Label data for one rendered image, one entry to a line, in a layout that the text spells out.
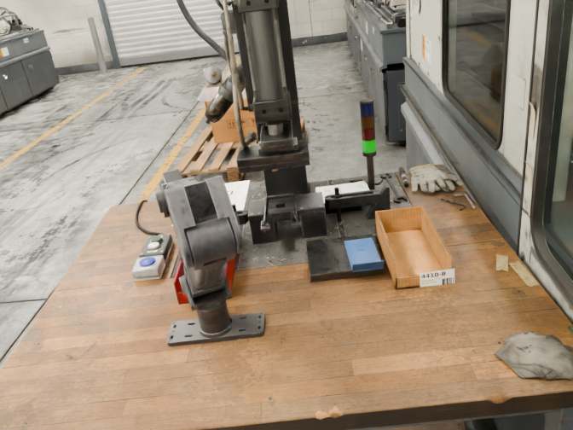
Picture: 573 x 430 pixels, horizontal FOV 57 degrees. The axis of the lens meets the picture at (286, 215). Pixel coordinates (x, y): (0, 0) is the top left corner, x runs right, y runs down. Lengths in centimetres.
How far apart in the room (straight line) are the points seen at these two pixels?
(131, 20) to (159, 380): 1018
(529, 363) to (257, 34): 86
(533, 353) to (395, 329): 25
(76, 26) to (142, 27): 131
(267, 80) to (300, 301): 51
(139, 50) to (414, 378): 1038
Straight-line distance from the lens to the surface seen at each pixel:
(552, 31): 117
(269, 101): 127
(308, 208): 136
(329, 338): 106
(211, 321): 107
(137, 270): 136
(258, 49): 125
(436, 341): 105
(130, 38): 1106
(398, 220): 137
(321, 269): 123
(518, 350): 103
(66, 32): 1156
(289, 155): 130
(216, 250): 80
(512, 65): 154
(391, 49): 437
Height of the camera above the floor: 158
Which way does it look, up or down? 26 degrees down
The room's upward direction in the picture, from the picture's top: 8 degrees counter-clockwise
